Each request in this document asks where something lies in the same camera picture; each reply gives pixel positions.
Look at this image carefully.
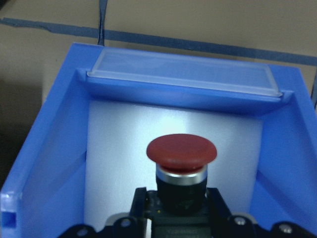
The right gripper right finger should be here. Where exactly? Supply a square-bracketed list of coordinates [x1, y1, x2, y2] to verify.
[207, 188, 231, 221]

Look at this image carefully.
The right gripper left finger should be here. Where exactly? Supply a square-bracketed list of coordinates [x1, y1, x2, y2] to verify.
[130, 187, 147, 221]

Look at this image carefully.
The red push button switch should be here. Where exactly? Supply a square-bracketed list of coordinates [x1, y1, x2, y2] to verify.
[146, 134, 217, 238]

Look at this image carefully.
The white foam pad right bin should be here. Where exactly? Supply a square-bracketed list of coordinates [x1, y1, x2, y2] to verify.
[84, 101, 263, 231]

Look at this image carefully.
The right blue storage bin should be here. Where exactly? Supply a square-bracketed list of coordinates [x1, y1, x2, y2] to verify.
[0, 44, 317, 238]

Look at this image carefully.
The brown paper table cover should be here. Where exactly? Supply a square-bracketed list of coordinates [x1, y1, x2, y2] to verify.
[0, 0, 317, 180]

